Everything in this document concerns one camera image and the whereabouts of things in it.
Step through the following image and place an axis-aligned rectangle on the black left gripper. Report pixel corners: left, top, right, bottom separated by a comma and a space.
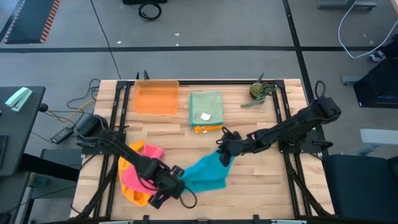
149, 165, 187, 210

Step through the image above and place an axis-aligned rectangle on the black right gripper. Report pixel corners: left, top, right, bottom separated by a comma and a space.
216, 126, 249, 168

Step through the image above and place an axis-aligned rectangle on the orange microfiber towel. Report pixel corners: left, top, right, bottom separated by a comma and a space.
117, 139, 153, 208
194, 124, 224, 134

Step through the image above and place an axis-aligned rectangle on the teal microfiber towel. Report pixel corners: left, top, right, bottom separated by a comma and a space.
180, 149, 236, 194

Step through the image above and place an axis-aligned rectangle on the light green microfiber towel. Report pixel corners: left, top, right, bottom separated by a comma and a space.
189, 91, 224, 128

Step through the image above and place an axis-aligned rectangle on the pink microfiber towel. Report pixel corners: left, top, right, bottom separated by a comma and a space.
121, 144, 165, 196

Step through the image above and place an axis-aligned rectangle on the small potted succulent plant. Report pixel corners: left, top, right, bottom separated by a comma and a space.
240, 73, 277, 109

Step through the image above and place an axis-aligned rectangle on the orange translucent plastic bin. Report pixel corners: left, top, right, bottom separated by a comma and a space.
129, 80, 180, 114

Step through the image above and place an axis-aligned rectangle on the black power adapter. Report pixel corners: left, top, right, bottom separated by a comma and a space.
50, 126, 75, 145

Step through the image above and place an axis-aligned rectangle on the dark blue chair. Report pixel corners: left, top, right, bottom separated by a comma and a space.
323, 154, 398, 222

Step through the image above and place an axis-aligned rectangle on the white plastic panel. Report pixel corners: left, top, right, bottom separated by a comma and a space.
359, 129, 398, 156

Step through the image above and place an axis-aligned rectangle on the black side desk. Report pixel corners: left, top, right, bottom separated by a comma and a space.
0, 86, 46, 177

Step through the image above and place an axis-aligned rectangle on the black cabinet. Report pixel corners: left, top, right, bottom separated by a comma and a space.
353, 58, 398, 109

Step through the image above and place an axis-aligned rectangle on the mint green stapler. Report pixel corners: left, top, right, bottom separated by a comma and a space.
4, 86, 34, 112

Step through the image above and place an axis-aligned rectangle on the dark orange-edged floor mat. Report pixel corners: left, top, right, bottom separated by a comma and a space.
2, 0, 62, 44

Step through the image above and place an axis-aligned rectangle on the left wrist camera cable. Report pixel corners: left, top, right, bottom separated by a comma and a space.
179, 185, 198, 209

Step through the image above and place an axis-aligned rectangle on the yellow floor cable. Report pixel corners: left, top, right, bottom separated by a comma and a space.
46, 98, 96, 124

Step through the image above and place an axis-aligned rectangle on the tangled black floor cable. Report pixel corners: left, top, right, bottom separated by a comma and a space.
67, 78, 101, 125

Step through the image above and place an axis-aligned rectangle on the coiled black cable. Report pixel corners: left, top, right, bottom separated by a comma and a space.
138, 1, 162, 22

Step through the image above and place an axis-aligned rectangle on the long black floor cable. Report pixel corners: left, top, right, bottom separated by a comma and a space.
90, 0, 121, 80

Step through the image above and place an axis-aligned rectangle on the white floor cable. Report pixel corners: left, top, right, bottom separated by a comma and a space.
338, 0, 398, 59

